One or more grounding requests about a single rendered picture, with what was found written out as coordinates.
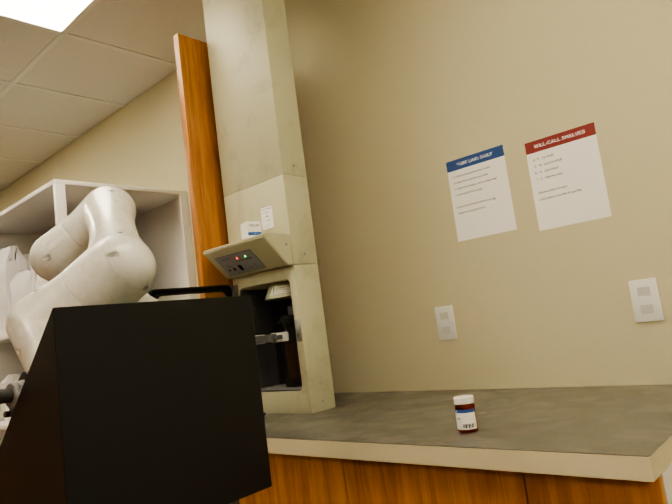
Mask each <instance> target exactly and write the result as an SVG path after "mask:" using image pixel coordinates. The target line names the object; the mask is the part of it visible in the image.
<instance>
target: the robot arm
mask: <svg viewBox="0 0 672 504"><path fill-rule="evenodd" d="M135 218H136V206H135V203H134V201H133V199H132V198H131V196H130V195H129V194H128V193H127V192H125V191H124V190H122V189H120V188H118V187H114V186H103V187H99V188H97V189H95V190H93V191H91V192H90V193H89V194H88V195H87V196H86V197H85V199H84V200H83V201H82V202H81V203H80V204H79V206H78V207H77V208H76V209H75V210H74V211H73V212H72V213H71V214H70V215H68V216H67V217H66V218H65V219H64V220H63V221H62V222H61V223H59V224H58V225H56V226H55V227H54V228H52V229H51V230H49V231H48V232H47V233H45V234H44V235H43V236H41V237H40V238H39V239H37V240H36V241H35V243H34V244H33V246H32V247H31V250H30V255H29V259H30V264H31V267H32V269H33V270H34V272H35V273H36V274H37V275H38V276H40V277H41V278H43V279H45V280H46V281H48V283H46V284H44V285H42V286H41V287H39V288H38V289H36V290H34V291H33V292H32V293H30V294H28V295H27V296H25V297H24V298H23V299H21V300H20V301H19V302H18V303H17V304H16V305H15V306H14V307H13V308H12V309H11V311H10V312H9V314H8V317H7V320H6V331H7V334H8V336H9V338H10V341H11V343H12V345H13V347H14V350H15V352H16V354H17V356H18V358H19V360H20V362H21V364H22V366H23V368H24V371H23V372H22V374H21V376H20V378H19V380H18V381H17V380H15V381H12V382H10V383H9V384H8V385H7V386H6V388H5V389H0V404H6V406H7V407H8V408H9V411H5V412H4V413H3V416H4V418H7V417H11V416H12V414H13V411H14V408H15V406H16V403H17V400H18V398H19V395H20V393H21V390H22V387H23V385H24V382H25V379H26V377H27V374H28V372H29V369H30V366H31V364H32V361H33V358H34V356H35V353H36V351H37V348H38V345H39V343H40V340H41V337H42V335H43V332H44V329H45V327H46V324H47V322H48V319H49V316H50V314H51V311H52V309H53V308H54V307H70V306H86V305H102V304H119V303H135V302H151V301H160V300H158V299H156V298H154V297H152V296H150V295H149V294H147V292H148V291H149V290H150V288H151V287H152V285H153V283H154V281H155V277H156V270H157V268H156V261H155V258H154V255H153V253H152V252H151V250H150V249H149V247H148V246H147V245H146V244H145V243H144V242H143V241H142V240H141V238H140V237H139V235H138V233H137V230H136V227H135ZM255 340H256V344H264V343H268V342H272V343H273V344H275V342H283V341H289V334H288V332H280V333H271V334H270V335H265V334H264V335H256V336H255Z"/></svg>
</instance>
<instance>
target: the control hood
mask: <svg viewBox="0 0 672 504"><path fill-rule="evenodd" d="M248 249H250V250H251V251H252V252H253V253H254V254H255V255H256V256H257V257H258V259H259V260H260V261H261V262H262V263H263V264H264V265H265V266H266V268H262V269H258V270H254V271H250V272H246V273H242V274H237V275H233V276H230V275H229V274H228V273H227V272H226V271H225V270H224V269H223V268H222V267H221V266H220V265H219V264H218V262H217V261H216V260H215V259H216V258H219V257H223V256H227V255H230V254H234V253H237V252H241V251H244V250H248ZM203 254H204V255H205V256H206V257H207V258H208V260H209V261H210V262H211V263H212V264H213V265H214V266H215V267H216V268H217V269H218V270H219V271H220V272H221V273H222V274H223V275H224V276H225V277H226V278H227V279H234V278H239V277H243V276H247V275H251V274H255V273H260V272H264V271H268V270H272V269H276V268H281V267H285V266H289V265H293V258H292V250H291V242H290V235H289V234H273V233H262V234H259V235H255V236H252V237H249V238H246V239H242V240H239V241H236V242H232V243H229V244H226V245H223V246H219V247H216V248H213V249H209V250H206V251H204V252H203Z"/></svg>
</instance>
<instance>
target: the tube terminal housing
mask: <svg viewBox="0 0 672 504"><path fill-rule="evenodd" d="M224 204H225V213H226V222H227V231H228V241H229V243H232V242H236V241H239V240H242V236H241V227H240V225H241V224H242V223H244V222H246V221H260V223H261V215H260V208H262V207H265V206H268V205H271V204H272V210H273V218H274V227H275V228H272V229H269V230H265V231H262V223H261V232H262V233H273V234H289V235H290V242H291V250H292V258H293V265H289V266H285V267H281V268H276V269H272V270H268V271H264V272H260V273H255V274H251V275H247V276H243V277H239V278H234V279H233V286H234V285H238V293H239V296H240V291H244V290H262V289H268V288H269V285H270V284H271V283H275V282H281V281H289V282H290V289H291V297H292V305H293V314H294V322H295V320H297V319H300V326H301V335H302V341H300V342H297V347H298V355H299V363H300V371H301V380H302V389H301V390H300V391H283V392H261V393H262V402H263V411H264V412H265V413H290V414H313V413H316V412H320V411H323V410H327V409H330V408H333V407H336V405H335V397H334V389H333V381H332V373H331V365H330V357H329V349H328V342H327V334H326V326H325V318H324V310H323V302H322V294H321V287H320V279H319V271H318V264H317V255H316V247H315V239H314V232H313V224H312V216H311V208H310V200H309V192H308V184H307V178H306V177H300V176H292V175H285V174H282V175H279V176H277V177H274V178H272V179H269V180H267V181H264V182H262V183H259V184H257V185H254V186H252V187H249V188H246V189H244V190H241V191H239V192H236V193H234V194H231V195H229V196H226V197H224Z"/></svg>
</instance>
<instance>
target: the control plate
mask: <svg viewBox="0 0 672 504"><path fill-rule="evenodd" d="M244 255H246V256H247V257H244ZM236 257H238V259H236ZM215 260H216V261H217V262H218V264H219V265H220V266H221V267H222V268H223V269H224V270H225V271H226V272H227V273H228V274H229V275H230V276H233V275H237V274H242V273H246V272H250V271H254V270H258V269H262V268H266V266H265V265H264V264H263V263H262V262H261V261H260V260H259V259H258V257H257V256H256V255H255V254H254V253H253V252H252V251H251V250H250V249H248V250H244V251H241V252H237V253H234V254H230V255H227V256H223V257H219V258H216V259H215ZM254 262H255V263H256V264H255V265H254ZM249 264H251V266H249ZM237 265H241V266H242V267H243V268H244V269H245V270H241V269H240V268H239V267H238V266H237ZM245 265H247V267H245ZM233 268H236V269H237V271H234V270H233ZM229 269H230V270H231V272H230V271H229Z"/></svg>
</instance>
